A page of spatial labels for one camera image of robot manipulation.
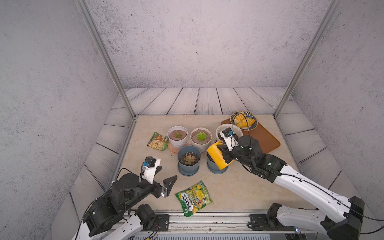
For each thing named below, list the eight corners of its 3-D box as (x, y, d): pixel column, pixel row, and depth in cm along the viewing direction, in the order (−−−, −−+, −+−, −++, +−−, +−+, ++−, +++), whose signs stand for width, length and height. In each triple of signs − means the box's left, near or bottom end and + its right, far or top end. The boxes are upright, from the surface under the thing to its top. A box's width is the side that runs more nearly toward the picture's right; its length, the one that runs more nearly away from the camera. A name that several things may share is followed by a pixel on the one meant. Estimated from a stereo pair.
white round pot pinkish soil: (168, 151, 103) (165, 140, 93) (170, 137, 111) (168, 125, 101) (187, 151, 103) (186, 140, 93) (188, 137, 111) (187, 125, 101)
